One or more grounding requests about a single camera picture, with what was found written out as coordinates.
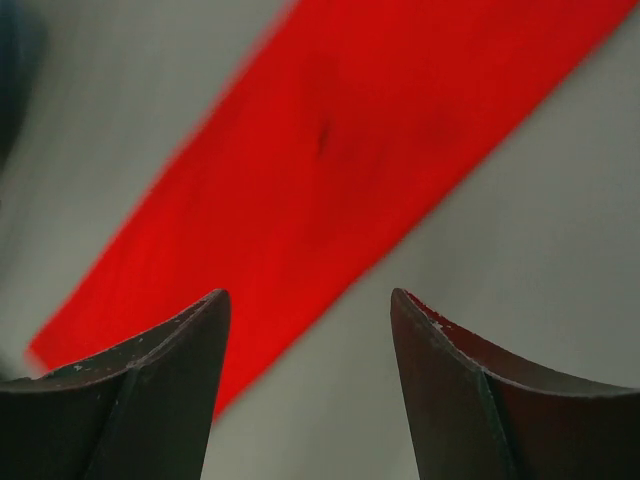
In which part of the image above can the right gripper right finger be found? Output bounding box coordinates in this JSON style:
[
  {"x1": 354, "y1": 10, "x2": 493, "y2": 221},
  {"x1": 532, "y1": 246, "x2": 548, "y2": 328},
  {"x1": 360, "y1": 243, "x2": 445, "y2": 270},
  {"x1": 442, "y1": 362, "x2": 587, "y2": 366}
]
[{"x1": 390, "y1": 289, "x2": 639, "y2": 479}]

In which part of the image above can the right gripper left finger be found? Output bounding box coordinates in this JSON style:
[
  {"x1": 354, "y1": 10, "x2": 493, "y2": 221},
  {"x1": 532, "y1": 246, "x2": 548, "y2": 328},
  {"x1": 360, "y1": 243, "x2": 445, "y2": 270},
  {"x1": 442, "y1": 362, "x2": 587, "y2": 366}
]
[{"x1": 1, "y1": 290, "x2": 231, "y2": 479}]

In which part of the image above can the red t shirt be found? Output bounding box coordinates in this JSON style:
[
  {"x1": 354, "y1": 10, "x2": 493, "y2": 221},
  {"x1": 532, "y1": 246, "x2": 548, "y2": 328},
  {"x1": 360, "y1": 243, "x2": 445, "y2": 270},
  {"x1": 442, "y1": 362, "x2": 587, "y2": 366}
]
[{"x1": 28, "y1": 1, "x2": 633, "y2": 412}]

